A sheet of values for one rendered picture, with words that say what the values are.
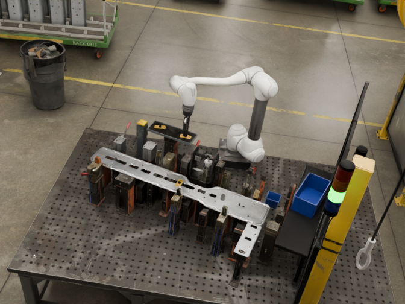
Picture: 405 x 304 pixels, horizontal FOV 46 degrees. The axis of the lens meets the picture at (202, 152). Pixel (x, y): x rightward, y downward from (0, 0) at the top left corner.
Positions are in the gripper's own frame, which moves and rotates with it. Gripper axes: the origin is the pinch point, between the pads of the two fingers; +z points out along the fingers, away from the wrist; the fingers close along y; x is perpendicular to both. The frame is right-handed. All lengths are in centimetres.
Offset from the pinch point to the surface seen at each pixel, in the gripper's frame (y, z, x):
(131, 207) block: 48, 43, -25
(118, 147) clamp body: 14, 19, -49
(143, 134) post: -2.0, 13.6, -34.3
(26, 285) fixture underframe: 114, 73, -76
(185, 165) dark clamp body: 19.2, 16.1, 6.8
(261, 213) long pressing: 46, 20, 68
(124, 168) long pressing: 33, 21, -36
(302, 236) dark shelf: 60, 17, 98
